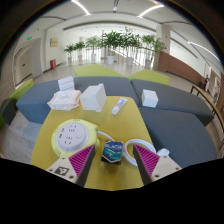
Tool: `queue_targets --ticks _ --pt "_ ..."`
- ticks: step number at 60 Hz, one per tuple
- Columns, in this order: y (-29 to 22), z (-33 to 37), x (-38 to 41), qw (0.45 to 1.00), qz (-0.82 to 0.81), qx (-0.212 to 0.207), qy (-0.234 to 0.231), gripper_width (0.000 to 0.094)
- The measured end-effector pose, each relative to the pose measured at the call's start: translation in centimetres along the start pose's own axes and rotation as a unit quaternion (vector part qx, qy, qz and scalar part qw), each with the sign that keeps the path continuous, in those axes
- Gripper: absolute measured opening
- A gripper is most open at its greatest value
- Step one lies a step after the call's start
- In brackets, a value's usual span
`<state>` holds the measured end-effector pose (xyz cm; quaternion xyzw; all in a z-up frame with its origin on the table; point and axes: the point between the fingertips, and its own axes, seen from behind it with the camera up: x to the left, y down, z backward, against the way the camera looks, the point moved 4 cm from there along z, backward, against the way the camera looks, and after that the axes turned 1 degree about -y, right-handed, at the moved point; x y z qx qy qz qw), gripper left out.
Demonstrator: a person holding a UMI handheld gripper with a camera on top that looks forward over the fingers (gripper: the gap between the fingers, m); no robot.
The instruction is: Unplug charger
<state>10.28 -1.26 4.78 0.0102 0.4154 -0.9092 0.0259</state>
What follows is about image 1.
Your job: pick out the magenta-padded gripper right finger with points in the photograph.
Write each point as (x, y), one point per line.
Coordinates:
(165, 167)

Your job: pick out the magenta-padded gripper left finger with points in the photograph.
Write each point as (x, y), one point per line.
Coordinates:
(63, 170)

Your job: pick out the round yellow power strip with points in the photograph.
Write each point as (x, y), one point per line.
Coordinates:
(71, 135)

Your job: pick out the wet wipes pack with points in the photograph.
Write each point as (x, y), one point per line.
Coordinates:
(65, 100)

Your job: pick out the small white cube box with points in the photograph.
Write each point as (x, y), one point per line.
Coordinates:
(149, 98)

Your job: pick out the long grey upholstered bench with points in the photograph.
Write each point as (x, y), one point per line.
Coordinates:
(33, 100)

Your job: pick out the small white tube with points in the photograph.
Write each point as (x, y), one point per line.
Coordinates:
(119, 106)

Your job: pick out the white rectangular box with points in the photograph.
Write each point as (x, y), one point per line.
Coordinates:
(91, 98)

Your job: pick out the green upholstered bench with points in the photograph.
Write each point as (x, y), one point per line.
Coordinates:
(150, 76)
(96, 70)
(21, 90)
(1, 122)

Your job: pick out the dark grey ottoman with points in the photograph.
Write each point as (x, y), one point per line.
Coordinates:
(7, 111)

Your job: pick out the stack of white tissue packs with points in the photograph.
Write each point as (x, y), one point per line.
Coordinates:
(66, 83)

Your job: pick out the person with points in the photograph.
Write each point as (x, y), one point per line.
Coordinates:
(206, 81)

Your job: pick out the red bin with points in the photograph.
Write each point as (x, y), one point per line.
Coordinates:
(53, 64)

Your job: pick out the green exit sign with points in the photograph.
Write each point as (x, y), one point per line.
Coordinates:
(26, 51)
(29, 38)

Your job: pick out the group of potted plants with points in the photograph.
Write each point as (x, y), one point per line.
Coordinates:
(111, 40)

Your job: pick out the group of ceiling light strips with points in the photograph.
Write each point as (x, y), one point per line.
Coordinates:
(81, 7)

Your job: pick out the wooden bench with black frame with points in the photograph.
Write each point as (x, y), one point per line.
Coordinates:
(201, 92)

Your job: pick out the framed wall picture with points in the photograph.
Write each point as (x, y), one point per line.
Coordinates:
(54, 42)

